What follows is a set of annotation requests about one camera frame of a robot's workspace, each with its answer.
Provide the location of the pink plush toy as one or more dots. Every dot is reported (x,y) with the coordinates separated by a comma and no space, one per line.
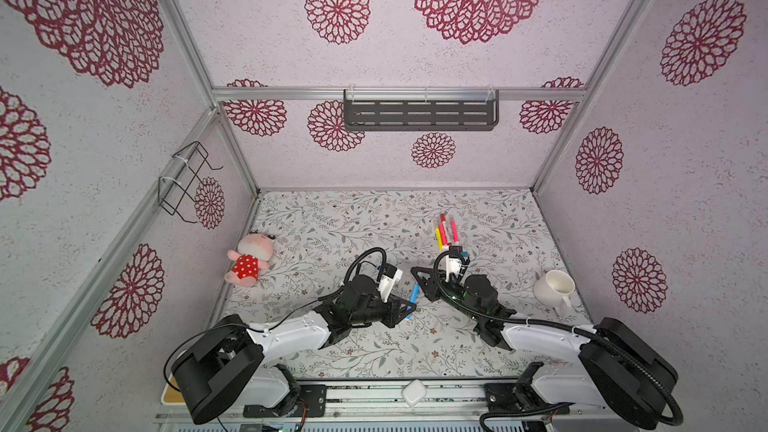
(250,258)

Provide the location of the dark grey wall shelf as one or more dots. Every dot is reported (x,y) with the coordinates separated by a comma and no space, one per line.
(425,115)

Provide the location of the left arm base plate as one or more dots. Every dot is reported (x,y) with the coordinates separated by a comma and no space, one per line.
(308,401)

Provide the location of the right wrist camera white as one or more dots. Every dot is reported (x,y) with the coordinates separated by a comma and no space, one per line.
(455,264)

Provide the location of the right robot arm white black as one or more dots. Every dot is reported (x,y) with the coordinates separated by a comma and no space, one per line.
(606,366)

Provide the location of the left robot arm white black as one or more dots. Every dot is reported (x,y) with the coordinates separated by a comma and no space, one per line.
(234,359)

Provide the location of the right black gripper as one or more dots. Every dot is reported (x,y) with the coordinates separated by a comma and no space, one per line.
(432,290)

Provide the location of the wooden tray with white rim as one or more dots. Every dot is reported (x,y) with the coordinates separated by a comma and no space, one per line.
(170,396)

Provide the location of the pink highlighter pen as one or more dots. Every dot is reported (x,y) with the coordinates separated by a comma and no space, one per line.
(443,234)
(454,232)

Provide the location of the yellow highlighter pen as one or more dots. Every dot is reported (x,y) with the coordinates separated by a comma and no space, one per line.
(439,239)

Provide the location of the white plastic clip on rail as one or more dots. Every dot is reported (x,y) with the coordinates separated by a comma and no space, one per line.
(414,392)

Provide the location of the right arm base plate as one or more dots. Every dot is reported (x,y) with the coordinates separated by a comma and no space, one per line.
(518,399)

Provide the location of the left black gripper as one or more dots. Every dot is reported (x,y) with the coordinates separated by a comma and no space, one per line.
(392,307)

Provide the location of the white whiteboard marker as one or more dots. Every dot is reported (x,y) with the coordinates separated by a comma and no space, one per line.
(444,221)

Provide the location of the blue highlighter pen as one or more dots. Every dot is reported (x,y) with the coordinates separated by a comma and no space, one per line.
(415,293)

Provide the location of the black wire wall rack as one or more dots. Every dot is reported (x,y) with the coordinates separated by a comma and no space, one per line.
(172,191)

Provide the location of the white ceramic mug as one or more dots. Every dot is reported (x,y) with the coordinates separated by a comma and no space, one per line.
(554,290)

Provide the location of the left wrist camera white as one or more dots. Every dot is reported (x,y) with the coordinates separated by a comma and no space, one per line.
(390,276)

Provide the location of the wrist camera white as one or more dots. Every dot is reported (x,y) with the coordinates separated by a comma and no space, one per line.
(390,276)
(455,264)

